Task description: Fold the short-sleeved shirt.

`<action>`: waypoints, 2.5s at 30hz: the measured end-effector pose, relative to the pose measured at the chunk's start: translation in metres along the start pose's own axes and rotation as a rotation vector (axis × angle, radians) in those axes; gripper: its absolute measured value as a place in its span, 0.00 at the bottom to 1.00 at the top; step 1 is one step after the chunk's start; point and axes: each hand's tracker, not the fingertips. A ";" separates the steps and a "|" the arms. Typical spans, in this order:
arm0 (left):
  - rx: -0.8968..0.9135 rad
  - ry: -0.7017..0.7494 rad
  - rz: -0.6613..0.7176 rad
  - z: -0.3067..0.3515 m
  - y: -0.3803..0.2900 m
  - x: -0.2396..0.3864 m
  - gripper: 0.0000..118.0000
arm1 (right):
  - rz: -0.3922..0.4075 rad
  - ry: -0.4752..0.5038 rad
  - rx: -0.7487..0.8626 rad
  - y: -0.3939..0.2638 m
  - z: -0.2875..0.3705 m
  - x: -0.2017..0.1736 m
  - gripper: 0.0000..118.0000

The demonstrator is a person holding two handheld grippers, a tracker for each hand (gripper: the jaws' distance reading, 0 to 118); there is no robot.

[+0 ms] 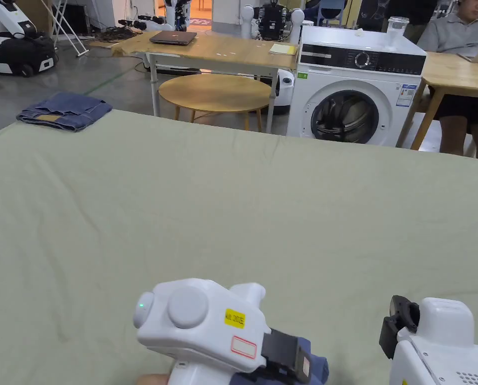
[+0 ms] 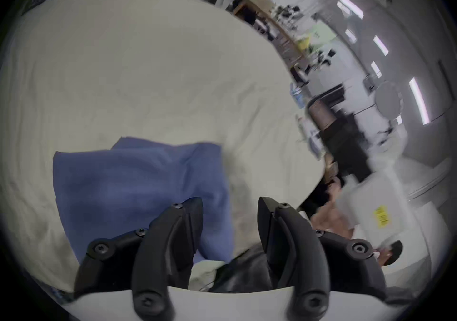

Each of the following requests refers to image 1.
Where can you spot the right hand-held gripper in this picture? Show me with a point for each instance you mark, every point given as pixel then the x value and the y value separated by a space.
pixel 439 345

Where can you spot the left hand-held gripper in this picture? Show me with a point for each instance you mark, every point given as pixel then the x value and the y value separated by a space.
pixel 207 325

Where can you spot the person's left hand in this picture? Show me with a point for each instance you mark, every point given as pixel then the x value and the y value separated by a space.
pixel 153 379

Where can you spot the bed with pale green sheet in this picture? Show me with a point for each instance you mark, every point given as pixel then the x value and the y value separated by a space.
pixel 223 208

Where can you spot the white washing machine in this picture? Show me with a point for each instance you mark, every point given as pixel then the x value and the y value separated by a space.
pixel 355 92

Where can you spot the white humanoid robot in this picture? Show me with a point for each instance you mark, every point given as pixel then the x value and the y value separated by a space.
pixel 273 20

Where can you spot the folded blue jeans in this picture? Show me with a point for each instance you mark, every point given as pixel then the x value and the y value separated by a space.
pixel 64 112

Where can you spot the white robot with blue parts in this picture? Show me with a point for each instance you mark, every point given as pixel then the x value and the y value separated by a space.
pixel 177 16

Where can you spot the white folding ladder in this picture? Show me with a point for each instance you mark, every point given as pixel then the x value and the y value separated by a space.
pixel 68 28

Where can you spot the white and black wheeled robot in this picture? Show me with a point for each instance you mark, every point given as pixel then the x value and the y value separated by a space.
pixel 14 48

